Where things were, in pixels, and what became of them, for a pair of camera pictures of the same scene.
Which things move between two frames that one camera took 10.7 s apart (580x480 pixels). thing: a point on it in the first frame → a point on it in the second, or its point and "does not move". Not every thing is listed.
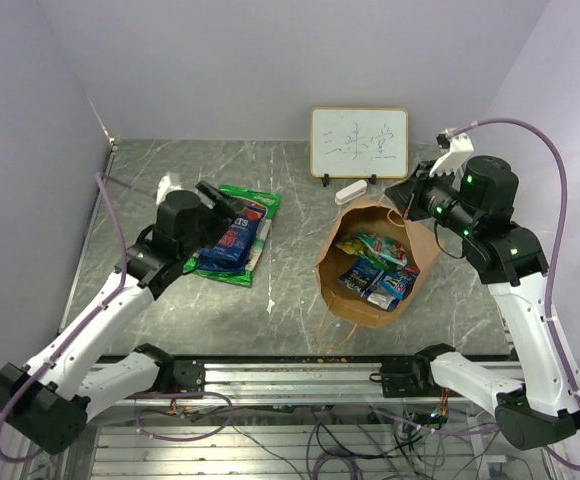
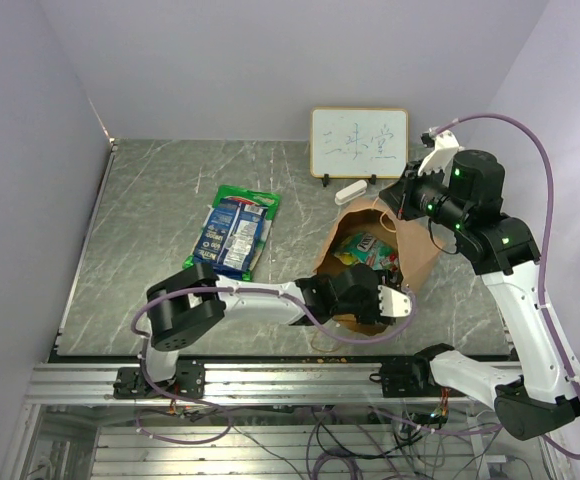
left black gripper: [223, 212] → [373, 317]
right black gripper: [407, 194] does not move
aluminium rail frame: [300, 418] does not move
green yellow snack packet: [352, 247] → [347, 257]
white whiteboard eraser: [350, 192] does not move
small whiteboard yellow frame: [359, 143] does not move
